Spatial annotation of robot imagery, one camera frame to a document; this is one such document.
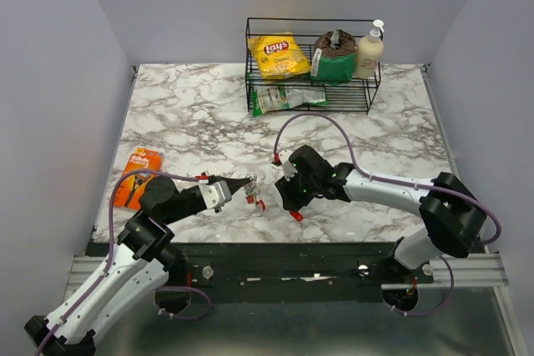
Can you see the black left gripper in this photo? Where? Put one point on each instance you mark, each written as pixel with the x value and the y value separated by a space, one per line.
pixel 234 184

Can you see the yellow Lays chips bag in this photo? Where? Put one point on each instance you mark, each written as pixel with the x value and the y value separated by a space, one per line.
pixel 278 56

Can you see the lone key with red tag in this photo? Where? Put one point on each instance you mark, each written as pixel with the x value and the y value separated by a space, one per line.
pixel 297 216

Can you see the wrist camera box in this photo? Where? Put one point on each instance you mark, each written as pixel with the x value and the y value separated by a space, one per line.
pixel 215 195
pixel 288 168

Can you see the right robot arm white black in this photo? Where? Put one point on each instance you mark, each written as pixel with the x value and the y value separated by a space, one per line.
pixel 451 217

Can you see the cream pump lotion bottle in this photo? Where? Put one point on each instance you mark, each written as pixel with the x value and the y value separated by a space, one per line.
pixel 369 50

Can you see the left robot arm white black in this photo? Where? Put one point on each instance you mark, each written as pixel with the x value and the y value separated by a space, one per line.
pixel 139 260

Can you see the black wire rack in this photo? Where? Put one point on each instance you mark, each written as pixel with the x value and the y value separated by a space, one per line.
pixel 356 96

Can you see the aluminium frame rail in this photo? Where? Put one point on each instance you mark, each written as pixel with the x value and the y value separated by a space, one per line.
pixel 479 270

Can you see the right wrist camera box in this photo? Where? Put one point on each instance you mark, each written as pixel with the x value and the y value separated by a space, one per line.
pixel 288 168

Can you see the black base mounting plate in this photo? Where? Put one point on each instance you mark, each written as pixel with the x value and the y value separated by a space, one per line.
pixel 290 272

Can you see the green white snack packet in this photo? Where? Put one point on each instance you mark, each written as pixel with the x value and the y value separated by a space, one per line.
pixel 273 98

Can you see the orange Gillette razor box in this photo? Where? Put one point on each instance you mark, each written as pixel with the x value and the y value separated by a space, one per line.
pixel 132 188

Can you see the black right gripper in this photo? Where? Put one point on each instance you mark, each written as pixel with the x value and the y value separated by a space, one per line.
pixel 286 189

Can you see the green brown coffee bag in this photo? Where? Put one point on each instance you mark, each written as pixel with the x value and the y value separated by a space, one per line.
pixel 333 59

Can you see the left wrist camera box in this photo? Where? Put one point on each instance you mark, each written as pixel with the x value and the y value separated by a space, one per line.
pixel 215 195

